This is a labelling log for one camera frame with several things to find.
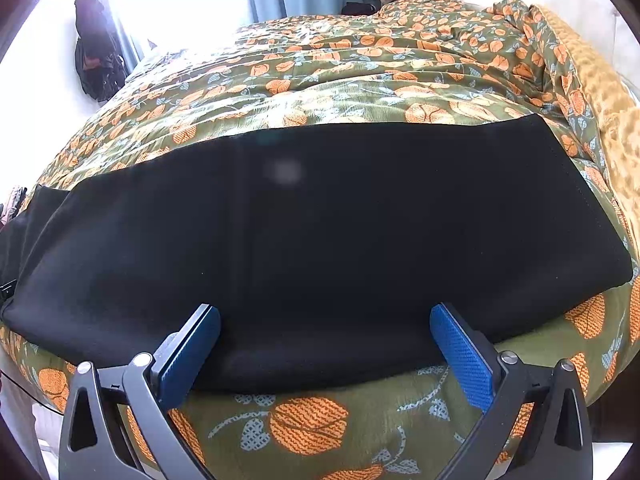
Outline dark hanging clothes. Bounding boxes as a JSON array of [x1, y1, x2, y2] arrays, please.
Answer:
[[74, 0, 127, 103]]

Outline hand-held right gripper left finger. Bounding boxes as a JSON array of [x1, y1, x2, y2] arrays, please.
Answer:
[[59, 303, 222, 480]]

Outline black pants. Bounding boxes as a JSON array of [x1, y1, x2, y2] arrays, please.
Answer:
[[0, 112, 633, 396]]

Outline cream padded headboard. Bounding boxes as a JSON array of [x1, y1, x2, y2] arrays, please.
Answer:
[[542, 0, 640, 111]]

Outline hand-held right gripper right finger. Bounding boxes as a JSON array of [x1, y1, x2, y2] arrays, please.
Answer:
[[429, 302, 594, 480]]

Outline green orange floral blanket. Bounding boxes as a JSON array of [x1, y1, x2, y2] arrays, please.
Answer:
[[0, 0, 640, 480]]

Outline yellow fleece blanket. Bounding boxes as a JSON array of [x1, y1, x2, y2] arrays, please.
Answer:
[[537, 4, 640, 281]]

